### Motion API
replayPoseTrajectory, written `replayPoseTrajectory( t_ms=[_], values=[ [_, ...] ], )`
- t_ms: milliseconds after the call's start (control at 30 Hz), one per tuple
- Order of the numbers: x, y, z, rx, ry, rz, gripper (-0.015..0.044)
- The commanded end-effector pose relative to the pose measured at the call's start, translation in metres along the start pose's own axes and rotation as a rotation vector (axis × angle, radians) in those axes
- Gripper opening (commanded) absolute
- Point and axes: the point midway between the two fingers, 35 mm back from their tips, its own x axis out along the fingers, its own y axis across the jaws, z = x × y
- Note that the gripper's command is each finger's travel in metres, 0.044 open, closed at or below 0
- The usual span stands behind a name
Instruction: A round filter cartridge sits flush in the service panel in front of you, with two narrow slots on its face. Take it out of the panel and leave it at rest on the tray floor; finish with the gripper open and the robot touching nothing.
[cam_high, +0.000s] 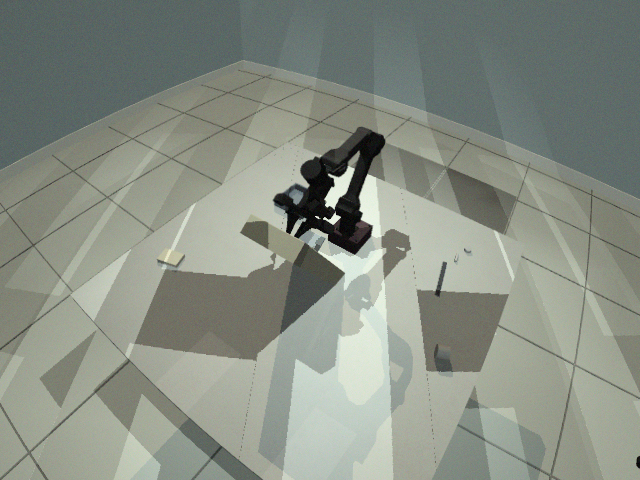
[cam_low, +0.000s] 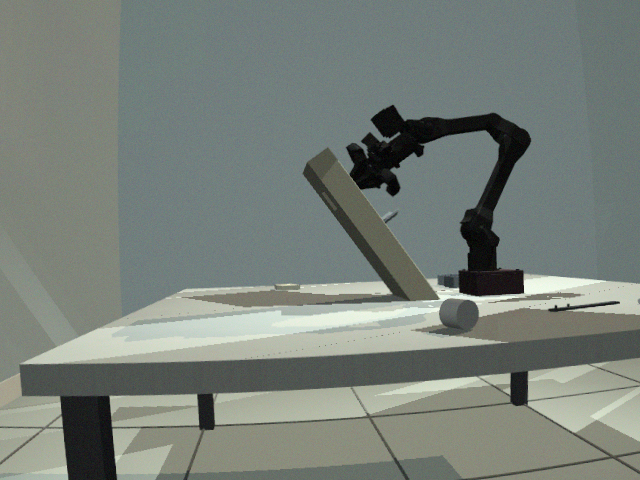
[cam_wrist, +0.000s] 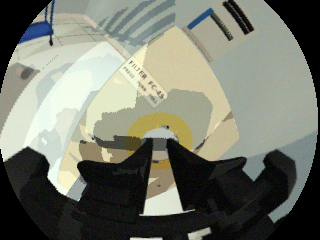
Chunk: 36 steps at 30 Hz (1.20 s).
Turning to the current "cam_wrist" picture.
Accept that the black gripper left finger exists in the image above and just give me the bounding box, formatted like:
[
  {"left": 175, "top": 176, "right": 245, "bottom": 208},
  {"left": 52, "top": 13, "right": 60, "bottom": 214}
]
[{"left": 77, "top": 137, "right": 153, "bottom": 215}]

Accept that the grey cylinder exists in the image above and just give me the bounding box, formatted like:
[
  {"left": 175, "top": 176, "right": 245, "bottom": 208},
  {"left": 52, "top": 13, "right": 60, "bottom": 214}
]
[{"left": 16, "top": 65, "right": 31, "bottom": 80}]

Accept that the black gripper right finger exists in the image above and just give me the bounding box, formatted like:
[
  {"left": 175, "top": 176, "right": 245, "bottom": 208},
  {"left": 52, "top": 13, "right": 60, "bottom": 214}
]
[{"left": 167, "top": 139, "right": 247, "bottom": 212}]

